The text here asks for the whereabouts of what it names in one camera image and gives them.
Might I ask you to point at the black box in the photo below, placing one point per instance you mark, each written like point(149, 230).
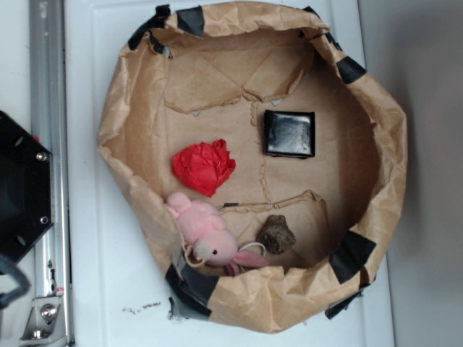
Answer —
point(289, 134)

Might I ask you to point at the red crumpled paper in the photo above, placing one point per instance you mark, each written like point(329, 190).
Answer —
point(204, 167)

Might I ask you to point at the brown paper bag bin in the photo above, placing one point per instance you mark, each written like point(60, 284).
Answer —
point(209, 73)

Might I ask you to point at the pink plush bunny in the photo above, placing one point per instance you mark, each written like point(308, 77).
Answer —
point(207, 237)

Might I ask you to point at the brown rock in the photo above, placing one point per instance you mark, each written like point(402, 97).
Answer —
point(275, 235)

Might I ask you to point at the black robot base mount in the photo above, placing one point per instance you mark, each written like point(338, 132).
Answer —
point(26, 201)

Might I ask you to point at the aluminium rail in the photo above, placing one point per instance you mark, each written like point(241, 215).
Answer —
point(53, 275)

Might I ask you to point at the metal corner bracket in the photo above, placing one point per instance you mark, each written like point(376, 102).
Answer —
point(46, 322)

